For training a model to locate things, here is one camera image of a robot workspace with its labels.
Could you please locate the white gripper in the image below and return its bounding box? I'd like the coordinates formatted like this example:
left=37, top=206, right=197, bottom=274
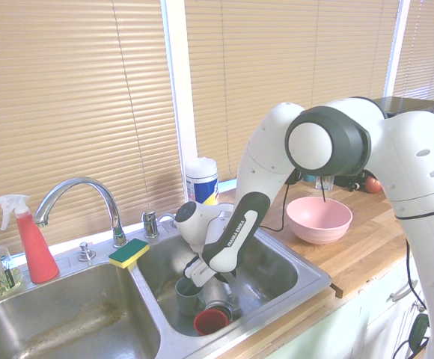
left=184, top=257, right=239, bottom=289

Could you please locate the sink drain strainer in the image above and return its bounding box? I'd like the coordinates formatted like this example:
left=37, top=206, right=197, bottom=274
left=201, top=297, right=237, bottom=323

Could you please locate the chrome sink soap dispenser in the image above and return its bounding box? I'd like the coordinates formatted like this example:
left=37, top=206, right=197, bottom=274
left=141, top=210, right=161, bottom=239

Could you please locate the stainless steel double sink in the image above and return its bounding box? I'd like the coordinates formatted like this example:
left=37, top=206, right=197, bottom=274
left=0, top=203, right=332, bottom=359

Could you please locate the grey green mug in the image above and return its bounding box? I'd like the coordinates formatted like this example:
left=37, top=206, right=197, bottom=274
left=174, top=277, right=206, bottom=317

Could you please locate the red cup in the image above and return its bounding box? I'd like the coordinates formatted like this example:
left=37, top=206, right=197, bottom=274
left=193, top=308, right=230, bottom=336

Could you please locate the pink bowl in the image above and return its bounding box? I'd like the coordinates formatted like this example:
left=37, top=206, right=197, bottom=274
left=286, top=197, right=353, bottom=246

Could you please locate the white wipes canister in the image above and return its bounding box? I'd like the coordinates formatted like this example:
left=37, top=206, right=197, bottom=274
left=185, top=157, right=220, bottom=207

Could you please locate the yellow green sponge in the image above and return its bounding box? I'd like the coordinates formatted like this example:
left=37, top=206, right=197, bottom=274
left=108, top=238, right=150, bottom=269

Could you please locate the pale green cabinet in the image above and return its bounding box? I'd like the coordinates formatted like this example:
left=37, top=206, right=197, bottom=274
left=269, top=242, right=433, bottom=359

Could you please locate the clear drinking glass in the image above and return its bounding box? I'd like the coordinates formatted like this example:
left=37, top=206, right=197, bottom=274
left=315, top=174, right=334, bottom=191

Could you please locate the small chrome knob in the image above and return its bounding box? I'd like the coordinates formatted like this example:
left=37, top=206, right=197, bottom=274
left=77, top=241, right=97, bottom=262

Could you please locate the chrome gooseneck faucet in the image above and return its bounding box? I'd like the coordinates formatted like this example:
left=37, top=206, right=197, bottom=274
left=32, top=177, right=129, bottom=250

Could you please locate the black toaster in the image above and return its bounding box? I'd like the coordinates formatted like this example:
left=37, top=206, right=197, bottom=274
left=332, top=170, right=368, bottom=192

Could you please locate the red apple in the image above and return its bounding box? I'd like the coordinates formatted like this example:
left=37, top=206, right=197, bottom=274
left=364, top=175, right=383, bottom=194

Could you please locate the red spray bottle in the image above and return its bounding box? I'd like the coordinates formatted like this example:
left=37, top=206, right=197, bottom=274
left=0, top=194, right=61, bottom=284

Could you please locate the clear soap pump bottle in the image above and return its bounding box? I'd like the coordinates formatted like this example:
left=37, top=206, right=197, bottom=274
left=0, top=226, right=23, bottom=298

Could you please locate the wide beige window blind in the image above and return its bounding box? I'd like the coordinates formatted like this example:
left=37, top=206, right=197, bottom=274
left=0, top=0, right=187, bottom=263

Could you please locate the black microwave oven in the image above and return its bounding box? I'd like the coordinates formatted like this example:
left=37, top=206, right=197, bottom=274
left=372, top=96, right=434, bottom=120

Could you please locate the narrow beige window blind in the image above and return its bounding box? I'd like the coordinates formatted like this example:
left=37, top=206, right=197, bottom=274
left=391, top=0, right=434, bottom=109

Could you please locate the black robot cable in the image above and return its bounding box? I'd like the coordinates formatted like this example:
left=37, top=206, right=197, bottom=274
left=260, top=168, right=433, bottom=359

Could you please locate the silver drawer handle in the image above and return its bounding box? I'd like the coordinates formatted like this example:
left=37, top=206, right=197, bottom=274
left=387, top=280, right=420, bottom=303

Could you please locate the white window frame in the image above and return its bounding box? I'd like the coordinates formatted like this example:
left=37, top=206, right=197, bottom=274
left=160, top=0, right=411, bottom=210

